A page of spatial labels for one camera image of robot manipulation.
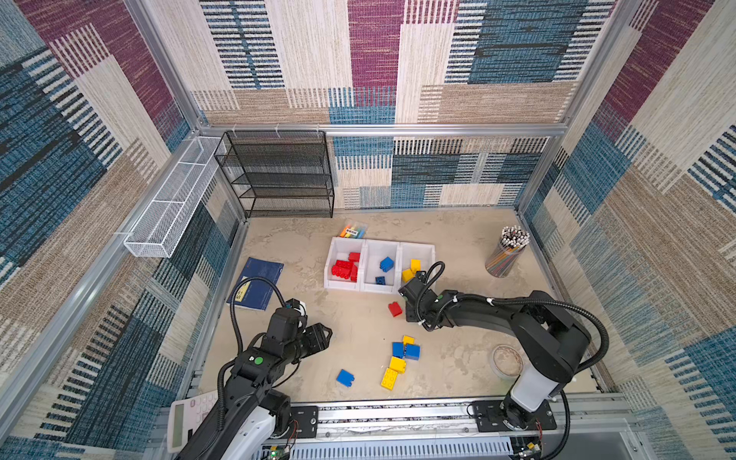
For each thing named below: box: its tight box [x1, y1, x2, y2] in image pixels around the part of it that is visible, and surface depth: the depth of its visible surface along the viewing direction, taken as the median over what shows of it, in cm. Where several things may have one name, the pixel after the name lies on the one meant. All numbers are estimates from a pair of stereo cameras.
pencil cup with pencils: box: [484, 225, 531, 279], surface depth 91 cm
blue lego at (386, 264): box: [379, 255, 395, 274], surface depth 103 cm
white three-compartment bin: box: [323, 236, 437, 295], surface depth 101 cm
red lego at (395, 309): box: [388, 301, 403, 318], surface depth 95 cm
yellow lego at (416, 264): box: [410, 258, 423, 275], surface depth 102 cm
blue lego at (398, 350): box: [391, 342, 404, 359], surface depth 86 cm
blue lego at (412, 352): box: [404, 344, 421, 362], surface depth 85 cm
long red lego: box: [330, 265, 352, 279], surface depth 101 cm
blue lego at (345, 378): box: [335, 368, 356, 389], surface depth 81 cm
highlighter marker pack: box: [339, 223, 368, 239], surface depth 114 cm
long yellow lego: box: [380, 367, 398, 391], surface depth 81 cm
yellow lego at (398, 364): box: [389, 356, 407, 374], surface depth 83 cm
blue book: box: [226, 256, 285, 312], surface depth 103 cm
